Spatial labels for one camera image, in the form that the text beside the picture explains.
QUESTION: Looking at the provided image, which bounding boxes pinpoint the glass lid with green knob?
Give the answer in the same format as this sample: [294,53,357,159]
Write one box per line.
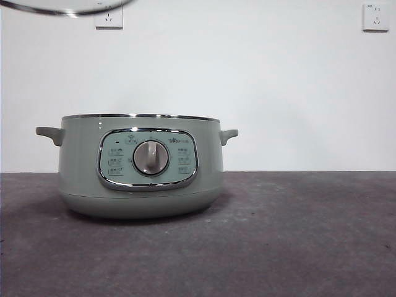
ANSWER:
[0,0,137,17]

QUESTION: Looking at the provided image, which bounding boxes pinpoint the pale green electric pot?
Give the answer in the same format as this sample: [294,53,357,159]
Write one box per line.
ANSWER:
[35,113,239,220]

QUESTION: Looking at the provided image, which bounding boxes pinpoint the white wall socket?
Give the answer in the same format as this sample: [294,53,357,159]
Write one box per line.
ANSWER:
[95,0,124,31]
[362,2,390,33]

